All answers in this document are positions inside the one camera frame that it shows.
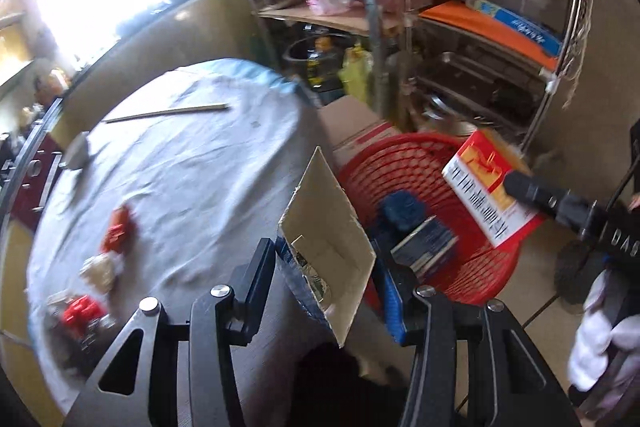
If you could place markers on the cooking oil bottle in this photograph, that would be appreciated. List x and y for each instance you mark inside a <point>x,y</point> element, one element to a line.
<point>320,62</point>

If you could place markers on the cardboard box with red tape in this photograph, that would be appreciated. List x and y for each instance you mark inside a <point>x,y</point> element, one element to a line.
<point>350,122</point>

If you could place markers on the black round pot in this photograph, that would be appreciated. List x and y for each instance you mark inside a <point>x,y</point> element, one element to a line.
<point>295,52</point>

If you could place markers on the red and yellow box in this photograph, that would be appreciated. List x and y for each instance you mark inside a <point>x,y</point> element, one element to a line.
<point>480,167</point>

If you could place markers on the steel tray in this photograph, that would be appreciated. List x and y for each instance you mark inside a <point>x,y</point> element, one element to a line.
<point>475,72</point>

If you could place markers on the dark red cabinet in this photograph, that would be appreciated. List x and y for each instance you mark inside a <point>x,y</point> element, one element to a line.
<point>30,187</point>

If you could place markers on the cream crumpled wrapper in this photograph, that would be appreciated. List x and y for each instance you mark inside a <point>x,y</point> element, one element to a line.
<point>100,272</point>

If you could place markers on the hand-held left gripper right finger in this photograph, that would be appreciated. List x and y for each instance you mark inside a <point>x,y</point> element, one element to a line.
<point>395,304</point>

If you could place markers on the cardboard carton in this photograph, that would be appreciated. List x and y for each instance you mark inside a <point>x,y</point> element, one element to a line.
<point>325,217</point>

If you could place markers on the long blue box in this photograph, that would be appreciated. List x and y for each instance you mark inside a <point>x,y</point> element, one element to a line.
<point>520,29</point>

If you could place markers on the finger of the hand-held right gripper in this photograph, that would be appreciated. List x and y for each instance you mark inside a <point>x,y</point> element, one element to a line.
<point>540,197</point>

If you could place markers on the thin wooden stick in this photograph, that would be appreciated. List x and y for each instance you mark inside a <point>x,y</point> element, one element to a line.
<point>165,112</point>

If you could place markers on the red and clear wrapper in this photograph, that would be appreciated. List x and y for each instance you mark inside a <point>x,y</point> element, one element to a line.
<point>80,314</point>

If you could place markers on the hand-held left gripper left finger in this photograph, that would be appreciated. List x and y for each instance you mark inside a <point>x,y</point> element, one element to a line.
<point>262,269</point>

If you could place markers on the blue crumpled wrapper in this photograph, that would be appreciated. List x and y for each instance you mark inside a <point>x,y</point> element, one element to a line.
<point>400,209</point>

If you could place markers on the blue flat pack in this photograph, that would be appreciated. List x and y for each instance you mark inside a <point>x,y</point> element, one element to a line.
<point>425,247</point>

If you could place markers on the metal shelf rack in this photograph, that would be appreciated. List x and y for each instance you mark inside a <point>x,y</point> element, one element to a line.
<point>387,47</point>

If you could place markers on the red crumpled wrapper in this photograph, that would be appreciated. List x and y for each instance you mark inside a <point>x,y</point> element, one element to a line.
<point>119,229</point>

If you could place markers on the red plastic mesh basket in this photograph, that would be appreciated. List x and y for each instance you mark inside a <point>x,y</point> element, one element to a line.
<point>380,167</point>

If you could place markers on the orange board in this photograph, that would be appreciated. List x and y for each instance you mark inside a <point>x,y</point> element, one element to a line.
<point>450,19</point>

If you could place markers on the yellow plastic bag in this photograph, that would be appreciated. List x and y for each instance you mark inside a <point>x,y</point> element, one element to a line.
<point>356,72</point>

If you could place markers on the person's right hand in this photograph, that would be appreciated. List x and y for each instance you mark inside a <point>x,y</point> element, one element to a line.
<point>595,337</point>

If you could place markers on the grey tablecloth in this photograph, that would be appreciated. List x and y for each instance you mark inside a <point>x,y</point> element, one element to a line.
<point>200,167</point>

